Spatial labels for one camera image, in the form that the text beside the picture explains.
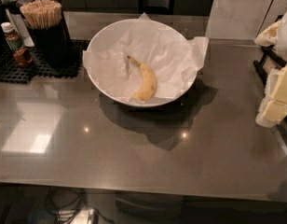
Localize dark lidded container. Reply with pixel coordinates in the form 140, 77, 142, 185
0, 0, 25, 53

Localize bundle of wooden chopsticks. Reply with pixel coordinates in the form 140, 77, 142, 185
20, 0, 62, 29

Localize white bowl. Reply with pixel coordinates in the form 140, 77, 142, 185
86, 18, 198, 108

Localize white paper liner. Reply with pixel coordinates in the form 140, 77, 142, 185
82, 12, 210, 104

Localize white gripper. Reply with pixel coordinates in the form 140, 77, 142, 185
254, 12, 287, 122

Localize yellow banana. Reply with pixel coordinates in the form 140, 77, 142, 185
127, 55, 157, 102

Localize green sauce bottle white cap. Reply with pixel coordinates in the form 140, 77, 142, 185
1, 22, 22, 52

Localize small brown jar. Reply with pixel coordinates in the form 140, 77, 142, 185
13, 48, 33, 67

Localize black cables under table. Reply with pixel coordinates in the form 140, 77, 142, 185
44, 187, 115, 224

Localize black grid mat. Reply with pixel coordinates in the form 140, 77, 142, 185
0, 40, 89, 84

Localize black chopstick holder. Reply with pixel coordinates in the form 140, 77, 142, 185
27, 16, 75, 68

